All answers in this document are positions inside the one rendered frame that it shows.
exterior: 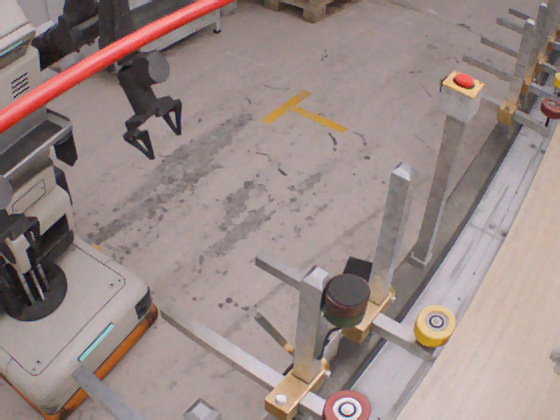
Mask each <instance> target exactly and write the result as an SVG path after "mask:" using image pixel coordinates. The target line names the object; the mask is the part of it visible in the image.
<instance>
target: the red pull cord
mask: <svg viewBox="0 0 560 420"><path fill-rule="evenodd" d="M235 1H237V0H201V1H198V2H196V3H194V4H192V5H190V6H188V7H185V8H183V9H180V10H178V11H176V12H174V13H171V14H169V15H167V16H165V17H163V18H161V19H159V20H158V21H156V22H154V23H152V24H151V25H148V26H146V27H144V28H142V29H140V30H139V31H136V32H134V33H132V34H130V35H128V36H126V37H124V38H122V39H120V40H118V41H116V42H115V43H113V44H112V45H110V46H108V47H106V48H104V49H102V50H100V51H98V52H96V53H95V54H93V55H90V56H89V57H88V58H87V59H85V60H83V61H81V62H79V63H77V64H75V65H74V66H72V67H70V68H68V69H66V70H65V71H64V72H63V73H61V74H59V75H57V76H55V77H53V78H52V79H50V80H48V81H46V82H44V83H43V84H42V85H41V86H40V87H38V88H36V89H34V90H32V91H31V92H29V93H28V94H25V95H24V96H22V97H21V98H19V99H17V100H16V101H15V102H13V103H12V104H11V105H9V106H7V107H6V108H4V109H3V110H1V111H0V135H1V134H2V133H4V132H5V131H7V130H8V129H9V128H10V127H12V126H13V125H14V124H16V123H17V122H19V121H20V120H22V119H24V118H26V117H27V116H29V115H30V114H32V113H33V112H35V111H37V110H38V109H40V108H41V107H43V106H45V105H46V104H47V103H48V102H50V101H51V100H53V99H55V98H56V97H58V96H60V95H61V94H63V93H65V92H66V91H68V90H70V89H71V88H72V87H73V86H75V85H77V84H78V83H80V82H82V81H84V80H85V79H87V78H90V77H91V76H93V75H94V74H95V73H97V72H99V71H101V70H102V69H104V68H106V67H108V66H110V65H111V64H113V63H115V62H117V61H119V60H120V59H121V58H123V57H124V56H126V55H128V54H130V53H132V52H134V51H136V50H138V49H140V48H141V47H143V46H145V45H147V44H149V43H151V42H153V41H155V40H157V39H158V38H160V37H162V36H164V35H166V34H168V33H169V32H171V31H173V30H175V29H177V28H179V27H181V26H183V25H185V24H187V23H189V22H191V21H193V20H195V19H197V18H200V17H203V16H205V15H207V14H209V13H211V12H213V11H215V10H217V9H219V8H221V7H223V6H225V5H227V4H229V3H233V2H235Z"/></svg>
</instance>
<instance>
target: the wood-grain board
mask: <svg viewBox="0 0 560 420"><path fill-rule="evenodd" d="M556 126H557V127H556V128H555V131H554V133H553V136H552V138H551V140H550V143H549V145H548V147H547V151H546V152H545V155H544V157H543V160H542V161H541V164H540V166H539V169H538V171H536V172H537V173H536V175H535V177H534V180H533V182H532V184H531V186H530V187H529V191H528V192H527V194H526V197H525V199H524V200H523V203H522V205H521V207H520V210H519V212H518V213H517V217H516V218H515V220H514V222H513V224H512V226H511V228H510V229H509V231H508V234H507V236H506V238H505V239H504V241H503V244H502V246H501V248H500V249H499V251H498V253H497V256H496V258H495V260H494V261H493V263H492V265H491V266H490V269H489V271H488V273H487V275H486V276H485V278H484V280H483V282H482V283H481V285H480V287H479V289H478V292H477V293H476V295H475V297H474V298H473V300H472V301H471V303H470V304H469V306H468V308H467V309H466V311H465V313H464V314H463V316H462V318H461V319H460V321H459V323H458V324H457V326H456V328H455V330H454V331H453V333H452V335H451V336H450V338H449V340H448V341H447V343H446V345H445V346H444V348H443V349H442V350H441V352H440V354H439V356H438V357H437V359H436V361H435V362H434V364H433V366H432V367H431V368H430V370H429V371H428V373H427V374H426V376H425V377H424V378H423V380H422V382H421V383H420V384H419V386H418V387H417V389H416V391H415V392H414V393H413V395H412V396H411V398H410V400H409V401H408V402H407V404H406V406H405V407H404V408H403V409H402V410H401V411H400V413H399V415H398V416H397V417H396V419H395V420H560V375H559V374H557V373H555V372H553V368H554V367H555V363H553V361H552V362H551V360H550V358H549V354H551V351H552V349H553V348H559V349H560V119H559V121H558V124H557V125H556Z"/></svg>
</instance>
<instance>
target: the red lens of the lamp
mask: <svg viewBox="0 0 560 420"><path fill-rule="evenodd" d="M346 274H347V275H353V276H357V277H360V276H358V275H354V274H349V273H344V274H339V275H336V276H335V277H332V278H331V280H330V281H329V282H328V284H327V287H326V295H325V303H326V306H327V307H328V309H329V310H330V311H331V312H332V313H334V314H335V315H337V316H340V317H343V318H353V317H356V316H359V315H361V314H362V313H363V312H364V311H365V310H366V308H367V306H368V301H369V296H370V290H371V288H370V286H369V284H368V283H367V281H366V280H365V279H363V278H362V277H360V278H361V279H362V280H364V281H365V282H366V284H367V286H368V288H369V289H368V290H369V291H368V293H369V294H368V295H367V296H368V297H367V299H366V300H364V301H363V302H362V303H361V304H360V306H359V305H358V306H357V307H356V306H353V307H347V306H341V305H339V304H336V302H334V301H333V300H332V299H331V298H330V295H329V294H328V293H329V291H328V288H329V287H328V286H329V285H330V282H331V281H332V280H333V278H336V277H338V276H341V275H346Z"/></svg>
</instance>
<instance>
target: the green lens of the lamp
mask: <svg viewBox="0 0 560 420"><path fill-rule="evenodd" d="M366 310H367V308H366ZM366 310H365V311H364V312H363V313H362V314H361V315H359V316H356V317H353V318H343V317H339V316H337V315H335V314H334V313H332V312H331V311H330V310H329V309H328V307H327V306H326V303H324V306H323V315H324V318H325V319H326V321H327V322H329V323H330V324H332V325H335V326H337V327H340V328H352V327H355V326H357V325H359V324H360V322H361V321H362V320H363V318H364V316H365V315H366Z"/></svg>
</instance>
